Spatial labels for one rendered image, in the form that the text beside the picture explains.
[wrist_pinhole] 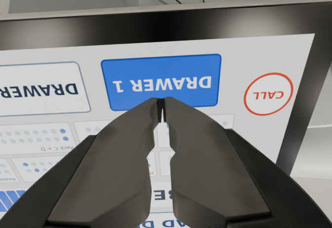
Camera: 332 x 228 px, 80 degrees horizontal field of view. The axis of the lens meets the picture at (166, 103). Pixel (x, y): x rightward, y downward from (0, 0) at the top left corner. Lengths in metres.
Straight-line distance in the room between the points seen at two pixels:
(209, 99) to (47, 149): 0.16
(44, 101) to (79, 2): 0.16
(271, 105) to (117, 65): 0.13
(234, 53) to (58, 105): 0.15
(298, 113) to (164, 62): 0.13
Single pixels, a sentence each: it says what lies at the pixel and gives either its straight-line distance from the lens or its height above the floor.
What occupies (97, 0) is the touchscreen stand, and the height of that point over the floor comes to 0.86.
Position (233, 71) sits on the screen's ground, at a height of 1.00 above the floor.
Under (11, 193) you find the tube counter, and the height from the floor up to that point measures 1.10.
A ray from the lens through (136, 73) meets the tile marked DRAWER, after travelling 0.16.
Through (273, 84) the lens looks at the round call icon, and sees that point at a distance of 0.19.
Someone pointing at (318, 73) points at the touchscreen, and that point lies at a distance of 0.20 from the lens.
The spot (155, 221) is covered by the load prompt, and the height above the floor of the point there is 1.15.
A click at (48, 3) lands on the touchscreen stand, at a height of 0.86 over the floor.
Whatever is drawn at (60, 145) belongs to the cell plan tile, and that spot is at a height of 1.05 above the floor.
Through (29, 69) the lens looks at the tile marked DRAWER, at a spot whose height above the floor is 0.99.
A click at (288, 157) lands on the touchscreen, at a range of 0.25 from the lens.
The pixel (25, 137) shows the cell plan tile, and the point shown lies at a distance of 0.23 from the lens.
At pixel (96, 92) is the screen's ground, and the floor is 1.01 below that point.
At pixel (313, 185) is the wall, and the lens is 3.67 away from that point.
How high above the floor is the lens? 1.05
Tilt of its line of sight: 11 degrees down
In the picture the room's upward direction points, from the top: 177 degrees clockwise
